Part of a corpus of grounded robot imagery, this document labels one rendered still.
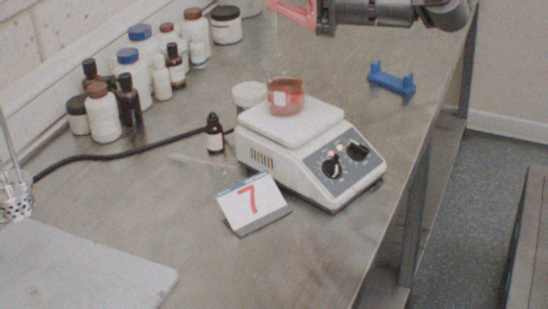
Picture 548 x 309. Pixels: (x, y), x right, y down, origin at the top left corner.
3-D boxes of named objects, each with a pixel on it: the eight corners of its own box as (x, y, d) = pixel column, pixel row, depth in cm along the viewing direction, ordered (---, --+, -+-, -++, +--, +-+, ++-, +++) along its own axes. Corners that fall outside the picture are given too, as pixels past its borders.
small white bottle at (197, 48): (191, 65, 130) (187, 29, 126) (205, 62, 131) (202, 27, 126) (192, 70, 128) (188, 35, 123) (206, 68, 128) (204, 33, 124)
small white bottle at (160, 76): (175, 95, 119) (170, 55, 115) (162, 103, 117) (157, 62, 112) (164, 91, 121) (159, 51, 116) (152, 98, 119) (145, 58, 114)
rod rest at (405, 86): (416, 89, 116) (417, 72, 114) (406, 96, 115) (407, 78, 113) (376, 72, 123) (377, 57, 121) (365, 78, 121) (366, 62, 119)
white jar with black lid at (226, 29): (228, 30, 144) (225, 2, 140) (248, 37, 140) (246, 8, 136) (205, 40, 141) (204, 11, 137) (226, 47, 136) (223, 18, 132)
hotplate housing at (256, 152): (387, 176, 94) (389, 131, 90) (333, 218, 87) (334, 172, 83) (282, 126, 108) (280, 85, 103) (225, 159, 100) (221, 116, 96)
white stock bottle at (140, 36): (125, 94, 121) (114, 35, 114) (139, 77, 127) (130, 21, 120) (158, 96, 120) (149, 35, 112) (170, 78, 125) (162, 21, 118)
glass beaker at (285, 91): (314, 116, 94) (313, 66, 89) (275, 127, 92) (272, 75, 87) (295, 96, 99) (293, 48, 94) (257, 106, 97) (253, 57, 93)
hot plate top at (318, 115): (346, 115, 94) (346, 110, 94) (294, 150, 88) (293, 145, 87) (289, 91, 102) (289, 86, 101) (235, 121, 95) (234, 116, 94)
